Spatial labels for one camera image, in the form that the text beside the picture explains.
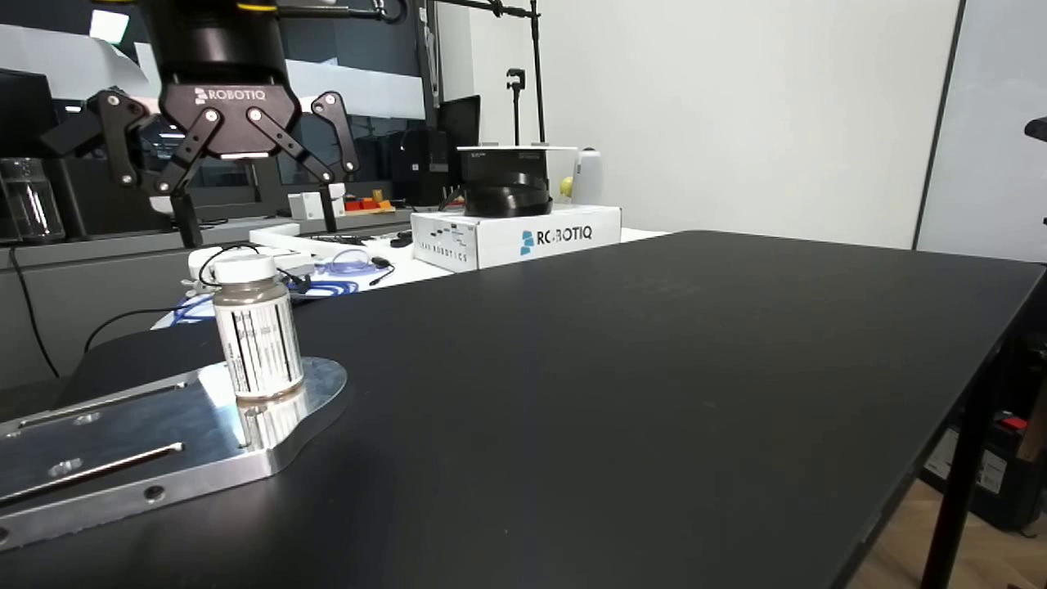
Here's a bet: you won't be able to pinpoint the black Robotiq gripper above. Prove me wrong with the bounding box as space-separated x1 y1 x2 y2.
88 75 359 252

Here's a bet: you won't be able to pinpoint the white capped labelled bottle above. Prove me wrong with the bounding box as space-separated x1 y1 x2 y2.
202 250 306 408

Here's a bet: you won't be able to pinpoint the silver metal board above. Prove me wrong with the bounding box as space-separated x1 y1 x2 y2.
0 352 352 552

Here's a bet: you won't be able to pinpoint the small white box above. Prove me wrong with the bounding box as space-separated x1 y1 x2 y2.
284 189 330 228

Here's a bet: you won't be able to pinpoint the red small parts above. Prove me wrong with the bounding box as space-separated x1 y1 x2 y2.
343 187 398 215

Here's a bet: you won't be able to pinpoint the grey side desk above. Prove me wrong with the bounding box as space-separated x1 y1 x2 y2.
0 210 422 400

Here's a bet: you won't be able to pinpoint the blue patterned paper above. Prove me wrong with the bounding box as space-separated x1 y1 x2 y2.
160 250 398 331

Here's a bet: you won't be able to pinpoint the white Robotiq cardboard box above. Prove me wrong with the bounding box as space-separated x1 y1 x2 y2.
408 204 626 275

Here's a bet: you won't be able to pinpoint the white plastic container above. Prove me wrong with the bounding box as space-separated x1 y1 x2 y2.
544 145 605 210

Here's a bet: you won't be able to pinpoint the black table leg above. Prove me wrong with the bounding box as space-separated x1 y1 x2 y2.
919 358 1002 589

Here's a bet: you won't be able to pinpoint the black case under table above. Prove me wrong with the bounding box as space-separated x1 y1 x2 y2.
958 325 1047 536

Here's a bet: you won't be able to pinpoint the thin black floor cable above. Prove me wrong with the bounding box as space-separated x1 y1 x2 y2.
6 242 63 384

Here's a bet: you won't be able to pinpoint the black vertical frame pole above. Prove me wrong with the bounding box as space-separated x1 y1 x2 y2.
525 0 549 147

